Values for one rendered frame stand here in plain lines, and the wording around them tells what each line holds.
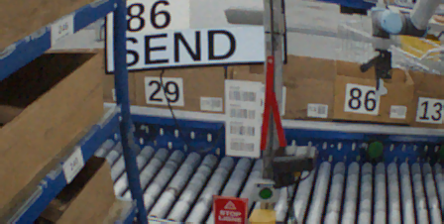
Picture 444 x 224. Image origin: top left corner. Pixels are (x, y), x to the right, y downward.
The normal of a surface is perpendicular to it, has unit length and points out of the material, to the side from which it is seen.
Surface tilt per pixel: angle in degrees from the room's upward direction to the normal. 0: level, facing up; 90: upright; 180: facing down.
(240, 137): 90
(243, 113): 90
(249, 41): 86
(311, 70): 90
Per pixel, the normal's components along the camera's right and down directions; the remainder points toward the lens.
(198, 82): -0.25, 0.37
